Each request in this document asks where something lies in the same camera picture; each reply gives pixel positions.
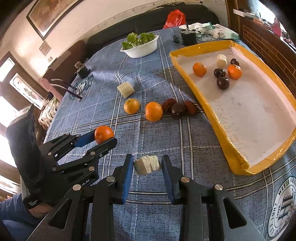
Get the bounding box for person left hand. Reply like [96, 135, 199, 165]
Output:
[29, 203, 53, 218]

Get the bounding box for big orange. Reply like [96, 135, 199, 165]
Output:
[145, 102, 163, 122]

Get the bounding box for brown armchair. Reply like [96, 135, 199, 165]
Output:
[40, 40, 86, 102]

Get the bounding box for framed picture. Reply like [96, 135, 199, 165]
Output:
[26, 0, 82, 40]

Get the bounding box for pink bottle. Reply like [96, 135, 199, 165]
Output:
[273, 17, 281, 37]

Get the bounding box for small dark plum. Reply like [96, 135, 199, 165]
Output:
[230, 58, 240, 66]

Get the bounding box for white bowl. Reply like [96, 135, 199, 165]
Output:
[120, 35, 159, 59]

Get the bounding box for black sofa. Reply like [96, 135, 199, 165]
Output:
[86, 3, 220, 55]

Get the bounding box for small black charger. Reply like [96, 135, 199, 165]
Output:
[173, 35, 181, 44]

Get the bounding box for black cup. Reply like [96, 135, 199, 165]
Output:
[181, 24, 197, 47]

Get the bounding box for yellow white tray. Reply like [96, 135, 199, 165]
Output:
[170, 40, 295, 175]

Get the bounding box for blue plaid tablecloth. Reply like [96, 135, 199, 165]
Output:
[45, 28, 295, 240]

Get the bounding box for large white yam chunk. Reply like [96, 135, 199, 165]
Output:
[117, 82, 135, 98]

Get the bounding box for green lettuce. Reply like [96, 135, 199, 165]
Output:
[122, 32, 156, 50]

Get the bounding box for orange mandarin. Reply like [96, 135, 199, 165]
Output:
[227, 64, 242, 80]
[94, 126, 114, 144]
[192, 62, 207, 77]

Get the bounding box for purple eyeglasses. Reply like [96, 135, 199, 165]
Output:
[49, 78, 83, 100]

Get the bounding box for small black stamp box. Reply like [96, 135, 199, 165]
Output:
[74, 61, 91, 79]

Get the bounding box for red plastic bag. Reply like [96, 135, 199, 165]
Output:
[163, 9, 186, 29]

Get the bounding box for red date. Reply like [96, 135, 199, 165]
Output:
[162, 98, 177, 113]
[184, 100, 198, 115]

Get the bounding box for yellowish mandarin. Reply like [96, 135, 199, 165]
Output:
[123, 98, 140, 114]

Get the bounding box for small white yam piece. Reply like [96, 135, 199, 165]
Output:
[133, 155, 162, 176]

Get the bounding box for white crumpled cloth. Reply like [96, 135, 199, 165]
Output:
[179, 22, 240, 42]

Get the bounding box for left forearm blue sleeve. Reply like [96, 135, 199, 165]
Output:
[1, 193, 43, 240]

